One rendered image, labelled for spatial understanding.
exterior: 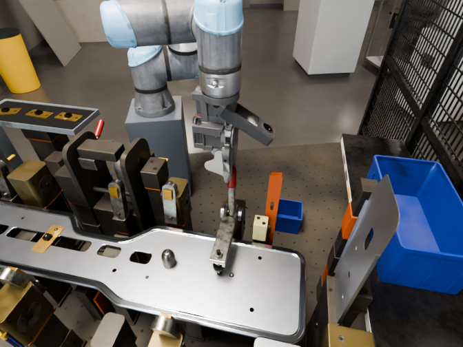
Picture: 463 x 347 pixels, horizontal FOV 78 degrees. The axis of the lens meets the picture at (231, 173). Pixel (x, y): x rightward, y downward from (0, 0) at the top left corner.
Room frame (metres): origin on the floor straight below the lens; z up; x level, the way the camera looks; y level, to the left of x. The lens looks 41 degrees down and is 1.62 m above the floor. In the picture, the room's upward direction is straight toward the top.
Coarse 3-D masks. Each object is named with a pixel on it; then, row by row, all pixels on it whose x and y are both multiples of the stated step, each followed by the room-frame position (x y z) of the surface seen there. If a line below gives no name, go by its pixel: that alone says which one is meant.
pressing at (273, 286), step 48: (0, 240) 0.45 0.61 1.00; (96, 240) 0.45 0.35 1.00; (144, 240) 0.45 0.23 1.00; (192, 240) 0.45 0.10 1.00; (240, 240) 0.45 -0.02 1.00; (96, 288) 0.32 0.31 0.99; (144, 288) 0.32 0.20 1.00; (192, 288) 0.32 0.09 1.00; (240, 288) 0.32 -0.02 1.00; (288, 288) 0.32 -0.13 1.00; (288, 336) 0.22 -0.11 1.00
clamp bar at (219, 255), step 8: (224, 216) 0.47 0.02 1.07; (224, 224) 0.45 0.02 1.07; (232, 224) 0.45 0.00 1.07; (224, 232) 0.42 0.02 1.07; (232, 232) 0.42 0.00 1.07; (216, 240) 0.40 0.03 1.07; (224, 240) 0.40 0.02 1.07; (216, 248) 0.38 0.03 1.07; (224, 248) 0.38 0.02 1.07; (216, 256) 0.35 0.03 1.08; (224, 256) 0.36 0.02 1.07; (216, 264) 0.35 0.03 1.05; (224, 264) 0.34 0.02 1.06
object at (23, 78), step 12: (0, 36) 3.50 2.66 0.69; (12, 36) 3.60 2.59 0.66; (0, 48) 3.48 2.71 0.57; (12, 48) 3.55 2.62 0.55; (24, 48) 3.70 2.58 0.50; (0, 60) 3.47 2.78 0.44; (12, 60) 3.52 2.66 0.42; (24, 60) 3.62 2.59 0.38; (0, 72) 3.50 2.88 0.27; (12, 72) 3.49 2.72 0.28; (24, 72) 3.56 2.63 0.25; (12, 84) 3.48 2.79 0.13; (24, 84) 3.53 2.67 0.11; (36, 84) 3.64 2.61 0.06
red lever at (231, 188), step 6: (234, 168) 0.50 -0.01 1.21; (234, 174) 0.49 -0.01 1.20; (234, 180) 0.49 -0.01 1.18; (228, 186) 0.49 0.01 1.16; (234, 186) 0.49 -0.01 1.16; (228, 192) 0.49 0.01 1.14; (234, 192) 0.49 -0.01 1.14; (228, 198) 0.49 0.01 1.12; (234, 198) 0.49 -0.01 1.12; (228, 204) 0.49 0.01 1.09; (234, 204) 0.49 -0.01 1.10; (228, 210) 0.50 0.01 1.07; (234, 210) 0.49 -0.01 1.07
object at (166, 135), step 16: (176, 96) 1.09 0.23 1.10; (128, 112) 0.96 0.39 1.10; (176, 112) 0.96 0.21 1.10; (128, 128) 0.88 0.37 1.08; (144, 128) 0.89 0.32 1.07; (160, 128) 0.90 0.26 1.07; (176, 128) 0.90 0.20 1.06; (160, 144) 0.90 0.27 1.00; (176, 144) 0.90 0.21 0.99; (176, 160) 0.90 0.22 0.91; (176, 176) 0.90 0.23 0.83
